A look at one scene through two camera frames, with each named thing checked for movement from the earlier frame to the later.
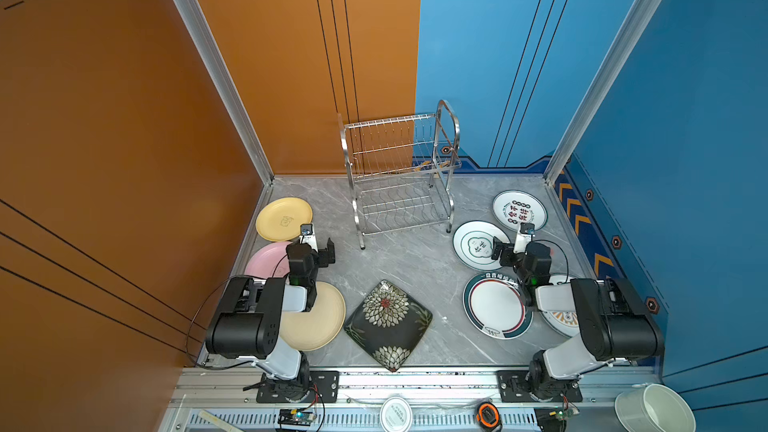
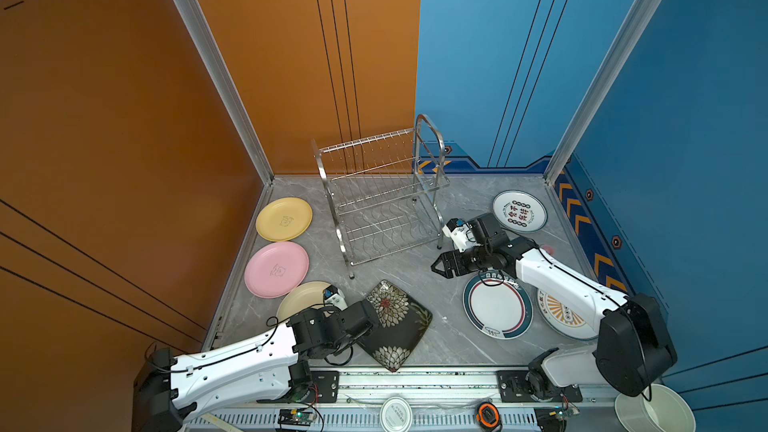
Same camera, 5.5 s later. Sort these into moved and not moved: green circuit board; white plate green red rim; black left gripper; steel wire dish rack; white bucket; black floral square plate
Moved: steel wire dish rack; black left gripper
Not moved: white plate green red rim; white bucket; green circuit board; black floral square plate
